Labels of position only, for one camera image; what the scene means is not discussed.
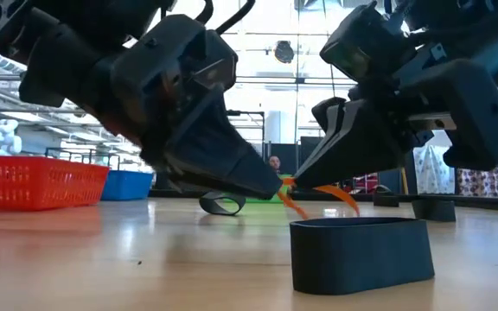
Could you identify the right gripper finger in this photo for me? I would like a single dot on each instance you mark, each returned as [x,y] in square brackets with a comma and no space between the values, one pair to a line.
[482,121]
[361,147]

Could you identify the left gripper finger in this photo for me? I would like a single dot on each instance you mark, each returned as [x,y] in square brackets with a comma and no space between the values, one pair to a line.
[223,164]
[59,65]

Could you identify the orange rubber band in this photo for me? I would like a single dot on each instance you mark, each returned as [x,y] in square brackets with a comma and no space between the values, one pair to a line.
[342,195]

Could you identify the green plastic basket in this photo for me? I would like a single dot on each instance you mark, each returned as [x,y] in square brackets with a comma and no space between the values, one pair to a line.
[262,200]

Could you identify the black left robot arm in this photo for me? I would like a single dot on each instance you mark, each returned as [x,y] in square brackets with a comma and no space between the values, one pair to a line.
[80,17]

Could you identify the person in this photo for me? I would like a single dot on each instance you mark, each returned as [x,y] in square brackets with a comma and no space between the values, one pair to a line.
[275,164]

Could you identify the black monitor panel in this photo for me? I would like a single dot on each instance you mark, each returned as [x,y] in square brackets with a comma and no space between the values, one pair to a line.
[309,149]

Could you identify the red floral hanging cloth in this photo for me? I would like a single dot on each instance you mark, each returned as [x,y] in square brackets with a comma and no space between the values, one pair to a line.
[487,181]

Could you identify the white patterned hanging cloth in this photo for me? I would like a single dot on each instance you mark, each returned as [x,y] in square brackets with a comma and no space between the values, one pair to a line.
[430,173]

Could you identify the white humanoid robot figure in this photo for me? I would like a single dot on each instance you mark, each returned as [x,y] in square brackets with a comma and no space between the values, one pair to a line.
[4,138]

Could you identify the blue plastic basket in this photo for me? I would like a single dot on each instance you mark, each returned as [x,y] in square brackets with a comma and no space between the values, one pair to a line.
[128,188]

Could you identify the grey overhead crossbar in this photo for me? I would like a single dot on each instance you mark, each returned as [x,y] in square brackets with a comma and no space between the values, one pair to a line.
[275,80]

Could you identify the red plastic basket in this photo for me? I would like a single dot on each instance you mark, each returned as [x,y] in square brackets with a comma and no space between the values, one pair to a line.
[37,185]

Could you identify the black rack frame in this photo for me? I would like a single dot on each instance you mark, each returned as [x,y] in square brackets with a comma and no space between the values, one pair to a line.
[249,113]

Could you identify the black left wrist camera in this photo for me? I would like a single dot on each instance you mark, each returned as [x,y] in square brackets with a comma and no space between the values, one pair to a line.
[167,52]

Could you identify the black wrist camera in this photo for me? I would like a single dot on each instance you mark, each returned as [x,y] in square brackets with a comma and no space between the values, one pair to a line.
[167,52]
[361,43]

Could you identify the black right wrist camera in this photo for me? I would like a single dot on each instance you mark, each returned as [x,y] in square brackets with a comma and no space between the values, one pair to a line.
[361,43]

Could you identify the black overhead camera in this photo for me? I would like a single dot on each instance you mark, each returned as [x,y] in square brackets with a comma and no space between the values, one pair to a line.
[283,52]

